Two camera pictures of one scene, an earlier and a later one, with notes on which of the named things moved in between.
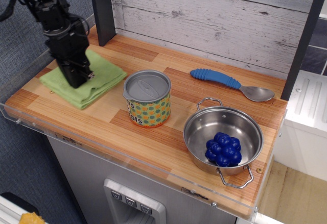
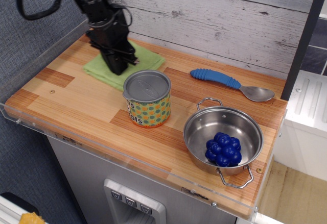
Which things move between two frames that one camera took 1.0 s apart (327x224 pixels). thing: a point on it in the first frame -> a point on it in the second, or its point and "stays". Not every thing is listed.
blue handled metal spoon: x=257 y=94 stays
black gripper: x=69 y=45 -> x=110 y=36
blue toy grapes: x=224 y=150 stays
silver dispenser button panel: x=125 y=205 stays
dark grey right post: x=307 y=35 stays
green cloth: x=104 y=76 -> x=147 y=59
